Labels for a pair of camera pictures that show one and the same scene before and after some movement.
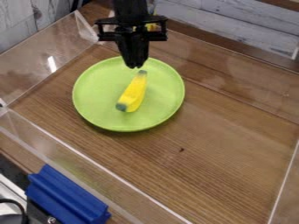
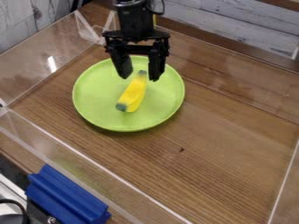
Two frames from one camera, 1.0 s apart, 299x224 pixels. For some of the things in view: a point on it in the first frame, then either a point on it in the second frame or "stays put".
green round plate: x=107 y=79 stays put
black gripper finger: x=139 y=49 → x=157 y=62
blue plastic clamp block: x=60 y=196 stays put
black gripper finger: x=131 y=48 → x=122 y=61
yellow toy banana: x=132 y=99 stays put
